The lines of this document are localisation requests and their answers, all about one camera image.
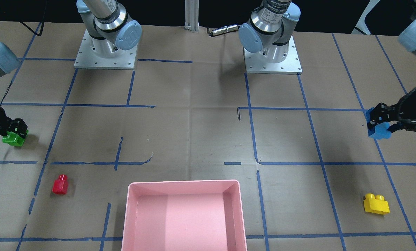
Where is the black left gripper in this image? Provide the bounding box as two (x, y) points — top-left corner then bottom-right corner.
(368, 88), (416, 133)

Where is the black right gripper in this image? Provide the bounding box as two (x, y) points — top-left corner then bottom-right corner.
(0, 106), (28, 138)

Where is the green toy block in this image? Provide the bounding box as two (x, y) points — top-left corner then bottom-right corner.
(2, 130), (29, 147)

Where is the blue toy block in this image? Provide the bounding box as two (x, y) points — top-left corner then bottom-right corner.
(365, 107), (392, 140)

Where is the red toy block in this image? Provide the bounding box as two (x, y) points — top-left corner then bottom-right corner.
(52, 174), (69, 195)

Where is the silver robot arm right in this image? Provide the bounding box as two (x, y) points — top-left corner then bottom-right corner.
(0, 0), (142, 146)

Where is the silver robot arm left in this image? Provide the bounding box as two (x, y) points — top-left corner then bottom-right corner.
(239, 0), (416, 139)

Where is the pink plastic box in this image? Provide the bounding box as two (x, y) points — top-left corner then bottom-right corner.
(121, 180), (247, 251)

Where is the yellow toy block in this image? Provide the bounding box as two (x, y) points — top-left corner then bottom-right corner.
(363, 193), (391, 215)

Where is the small metal cylinder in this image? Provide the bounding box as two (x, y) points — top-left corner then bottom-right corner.
(206, 24), (240, 38)

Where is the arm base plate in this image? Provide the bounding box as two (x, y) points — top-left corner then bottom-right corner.
(74, 30), (139, 70)
(243, 36), (302, 74)

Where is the aluminium frame post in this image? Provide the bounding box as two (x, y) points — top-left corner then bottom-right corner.
(184, 0), (199, 33)

